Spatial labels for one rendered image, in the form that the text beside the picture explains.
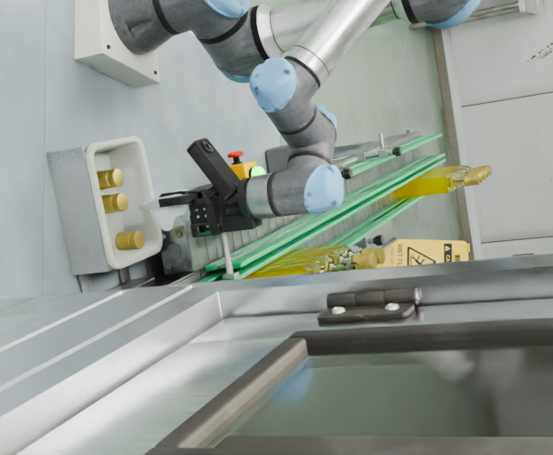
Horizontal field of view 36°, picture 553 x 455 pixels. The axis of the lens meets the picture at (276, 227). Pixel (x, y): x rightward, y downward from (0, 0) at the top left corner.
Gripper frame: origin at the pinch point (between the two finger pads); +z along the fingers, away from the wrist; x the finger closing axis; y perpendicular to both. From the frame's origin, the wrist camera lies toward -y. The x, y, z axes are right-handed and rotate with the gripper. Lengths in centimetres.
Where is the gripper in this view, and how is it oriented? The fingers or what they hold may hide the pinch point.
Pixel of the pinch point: (152, 199)
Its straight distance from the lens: 155.3
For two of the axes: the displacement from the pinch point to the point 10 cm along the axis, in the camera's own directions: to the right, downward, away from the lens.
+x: 3.9, -2.3, 8.9
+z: -9.0, 1.0, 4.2
